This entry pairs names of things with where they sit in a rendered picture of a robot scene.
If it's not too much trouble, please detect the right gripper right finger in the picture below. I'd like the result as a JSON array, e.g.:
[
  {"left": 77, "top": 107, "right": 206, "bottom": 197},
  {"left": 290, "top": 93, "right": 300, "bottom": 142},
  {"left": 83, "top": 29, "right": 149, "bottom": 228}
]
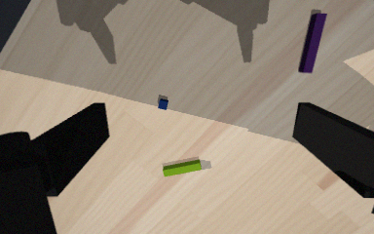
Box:
[{"left": 292, "top": 102, "right": 374, "bottom": 198}]

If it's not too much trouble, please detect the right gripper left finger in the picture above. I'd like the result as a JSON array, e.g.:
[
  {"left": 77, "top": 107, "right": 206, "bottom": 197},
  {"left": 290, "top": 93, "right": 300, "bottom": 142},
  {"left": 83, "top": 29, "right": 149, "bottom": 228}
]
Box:
[{"left": 0, "top": 102, "right": 110, "bottom": 234}]

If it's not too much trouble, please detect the small blue cube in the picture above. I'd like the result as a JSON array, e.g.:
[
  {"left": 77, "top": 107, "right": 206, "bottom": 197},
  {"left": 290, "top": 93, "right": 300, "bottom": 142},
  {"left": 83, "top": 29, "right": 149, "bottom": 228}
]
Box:
[{"left": 158, "top": 98, "right": 168, "bottom": 110}]

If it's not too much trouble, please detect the purple rod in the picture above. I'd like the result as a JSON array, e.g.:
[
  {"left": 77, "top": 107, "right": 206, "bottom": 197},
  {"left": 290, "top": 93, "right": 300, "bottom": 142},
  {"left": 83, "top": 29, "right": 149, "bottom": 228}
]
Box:
[{"left": 298, "top": 13, "right": 327, "bottom": 73}]

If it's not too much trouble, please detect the lime green rod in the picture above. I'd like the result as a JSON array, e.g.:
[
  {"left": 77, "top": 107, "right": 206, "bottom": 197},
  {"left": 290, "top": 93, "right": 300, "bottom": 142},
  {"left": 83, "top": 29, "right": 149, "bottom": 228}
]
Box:
[{"left": 163, "top": 159, "right": 202, "bottom": 176}]

